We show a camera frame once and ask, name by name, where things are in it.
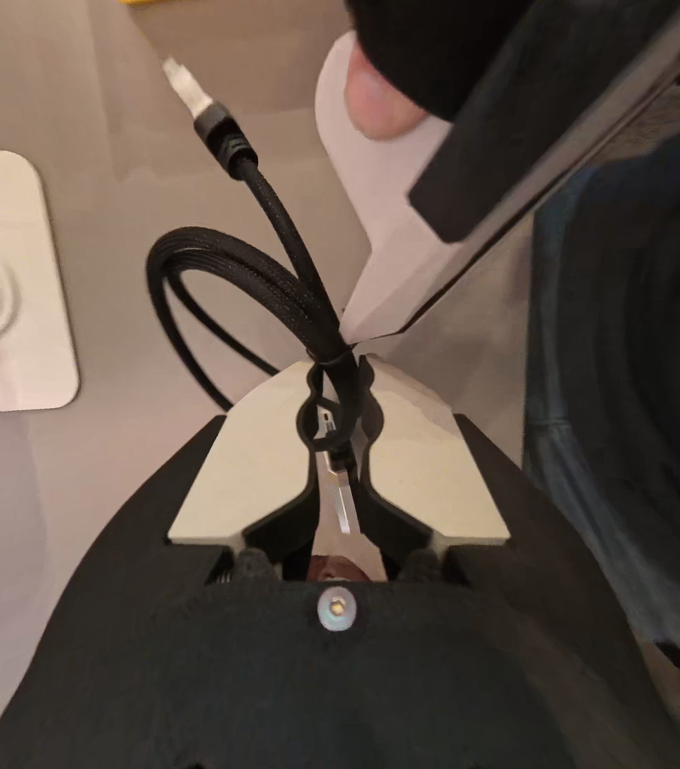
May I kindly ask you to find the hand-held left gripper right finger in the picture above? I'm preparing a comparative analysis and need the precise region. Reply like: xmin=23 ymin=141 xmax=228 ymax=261
xmin=359 ymin=354 xmax=511 ymax=552

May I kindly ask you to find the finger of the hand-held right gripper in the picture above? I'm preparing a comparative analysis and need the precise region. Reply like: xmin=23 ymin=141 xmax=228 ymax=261
xmin=340 ymin=192 xmax=536 ymax=343

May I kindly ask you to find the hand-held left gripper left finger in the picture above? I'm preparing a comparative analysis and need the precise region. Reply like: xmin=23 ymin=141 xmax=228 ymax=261
xmin=165 ymin=360 xmax=325 ymax=552

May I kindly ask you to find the black braided hdmi cable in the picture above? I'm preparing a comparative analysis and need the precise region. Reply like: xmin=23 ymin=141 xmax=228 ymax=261
xmin=146 ymin=55 xmax=377 ymax=537

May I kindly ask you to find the person's right hand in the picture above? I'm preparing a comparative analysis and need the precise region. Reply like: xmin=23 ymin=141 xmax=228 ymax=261
xmin=343 ymin=51 xmax=431 ymax=143

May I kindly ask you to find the person's dark jacket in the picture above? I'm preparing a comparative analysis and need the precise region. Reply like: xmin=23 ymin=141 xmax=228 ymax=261
xmin=526 ymin=114 xmax=680 ymax=662

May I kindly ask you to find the white metal stand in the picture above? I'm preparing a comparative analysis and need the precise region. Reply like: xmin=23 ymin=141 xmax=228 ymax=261
xmin=0 ymin=150 xmax=81 ymax=415

